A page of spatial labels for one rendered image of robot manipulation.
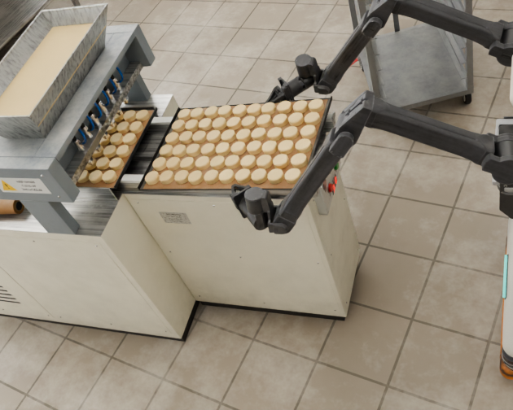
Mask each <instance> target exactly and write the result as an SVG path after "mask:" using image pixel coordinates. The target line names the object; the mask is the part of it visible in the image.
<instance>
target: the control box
mask: <svg viewBox="0 0 513 410"><path fill-rule="evenodd" d="M338 163H339V168H338V169H337V170H335V168H333V169H332V171H331V173H330V174H329V175H328V177H327V178H326V181H327V187H326V189H324V187H323V183H324V182H323V183H322V185H321V186H320V187H319V193H318V197H317V198H314V200H315V203H316V205H317V208H318V212H319V215H328V213H329V210H330V206H331V200H332V197H333V195H334V193H335V192H334V190H335V188H334V187H336V183H335V177H336V180H337V177H338V174H339V170H340V165H341V161H339V162H338ZM330 183H331V184H332V185H334V186H333V188H334V189H333V191H332V192H329V190H328V186H329V184H330Z"/></svg>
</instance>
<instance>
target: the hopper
mask: <svg viewBox="0 0 513 410"><path fill-rule="evenodd" d="M107 6H108V4H107V3H102V4H94V5H86V6H79V7H65V8H57V9H49V10H41V11H40V12H39V13H38V15H37V16H36V17H35V19H34V20H33V21H32V23H31V24H30V25H29V26H28V27H27V28H26V30H25V31H24V32H23V34H22V35H21V36H20V38H19V39H18V40H17V41H16V43H15V44H14V45H13V47H12V48H11V49H10V50H9V51H8V52H7V54H6V55H5V56H4V58H3V59H2V61H1V62H0V136H1V137H4V138H46V136H47V134H48V133H49V132H50V130H51V129H52V127H53V126H54V124H55V122H56V121H57V119H58V118H59V116H60V115H61V113H62V112H63V110H64V108H65V107H66V106H67V105H68V103H69V101H70V99H71V98H72V96H73V95H74V94H75V92H76V91H77V89H78V87H79V86H80V84H81V83H82V81H83V80H84V78H85V77H86V75H87V73H88V72H89V70H90V69H91V67H92V66H93V64H94V62H95V61H96V59H97V58H98V57H99V55H100V54H101V52H102V51H103V48H104V47H105V38H106V26H107Z"/></svg>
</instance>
